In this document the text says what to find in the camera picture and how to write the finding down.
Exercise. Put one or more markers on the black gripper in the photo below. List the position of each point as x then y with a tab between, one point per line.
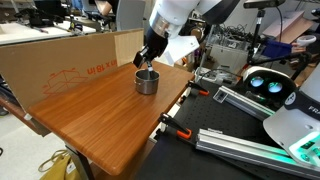
156	43

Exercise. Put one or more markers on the black and white marker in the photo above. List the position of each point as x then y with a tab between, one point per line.
150	70

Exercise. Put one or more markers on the white VR controller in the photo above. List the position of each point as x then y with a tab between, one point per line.
306	40

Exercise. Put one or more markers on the silver metal pot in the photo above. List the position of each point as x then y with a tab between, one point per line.
146	86

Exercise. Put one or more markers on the person's bare hand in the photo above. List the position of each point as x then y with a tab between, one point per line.
298	48

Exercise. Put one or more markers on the grey partition panel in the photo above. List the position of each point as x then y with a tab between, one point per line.
130	15

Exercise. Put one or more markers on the slanted silver metal pole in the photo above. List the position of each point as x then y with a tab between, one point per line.
208	50

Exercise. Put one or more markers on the black orange bar clamp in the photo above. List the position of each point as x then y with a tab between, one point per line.
202	92
184	134

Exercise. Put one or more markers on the white storage cabinet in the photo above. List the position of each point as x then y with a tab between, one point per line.
228	58

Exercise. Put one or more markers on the white black VR headset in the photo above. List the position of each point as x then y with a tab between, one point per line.
266	83

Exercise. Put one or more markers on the metal table leg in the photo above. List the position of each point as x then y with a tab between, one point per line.
83	163

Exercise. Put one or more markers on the white work table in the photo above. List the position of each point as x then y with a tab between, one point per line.
20	33

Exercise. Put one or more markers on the blue plastic bin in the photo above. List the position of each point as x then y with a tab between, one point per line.
278	49

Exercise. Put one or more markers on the yellow tote bag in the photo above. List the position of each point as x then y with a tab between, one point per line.
60	170

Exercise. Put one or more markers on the folded cardboard sheet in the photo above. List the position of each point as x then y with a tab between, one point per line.
290	23

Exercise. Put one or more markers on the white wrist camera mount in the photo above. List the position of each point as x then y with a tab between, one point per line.
181	48

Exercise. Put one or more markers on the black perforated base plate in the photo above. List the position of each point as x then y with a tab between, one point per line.
206	113

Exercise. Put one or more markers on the short aluminium extrusion rail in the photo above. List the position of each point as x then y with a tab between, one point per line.
243	101

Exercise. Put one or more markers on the black camera tripod stand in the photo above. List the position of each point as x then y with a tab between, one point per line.
255	40

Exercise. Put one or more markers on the long aluminium extrusion rail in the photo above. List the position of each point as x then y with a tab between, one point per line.
233	146

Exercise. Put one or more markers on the black stereo camera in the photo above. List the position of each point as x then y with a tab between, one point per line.
263	3

